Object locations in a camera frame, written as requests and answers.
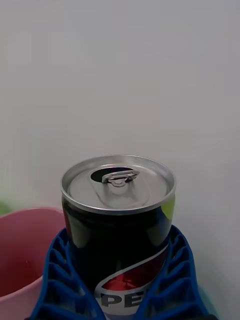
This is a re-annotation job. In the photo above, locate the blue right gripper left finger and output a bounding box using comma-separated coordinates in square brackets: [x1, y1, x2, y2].
[23, 226, 109, 320]

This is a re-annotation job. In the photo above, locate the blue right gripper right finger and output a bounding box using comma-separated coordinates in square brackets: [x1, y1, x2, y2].
[131, 224, 216, 320]

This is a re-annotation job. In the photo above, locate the black drink can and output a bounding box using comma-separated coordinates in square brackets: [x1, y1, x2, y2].
[60, 154, 177, 320]

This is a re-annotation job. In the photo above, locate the pink plastic bin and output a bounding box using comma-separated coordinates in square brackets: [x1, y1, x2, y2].
[0, 207, 66, 320]

